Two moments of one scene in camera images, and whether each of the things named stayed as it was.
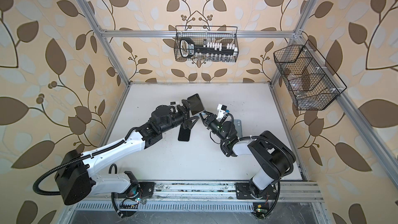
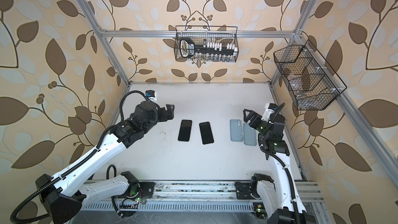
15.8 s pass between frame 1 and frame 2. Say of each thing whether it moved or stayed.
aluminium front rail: stayed
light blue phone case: stayed
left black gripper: moved
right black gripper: moved
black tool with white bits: stayed
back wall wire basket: stayed
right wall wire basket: stayed
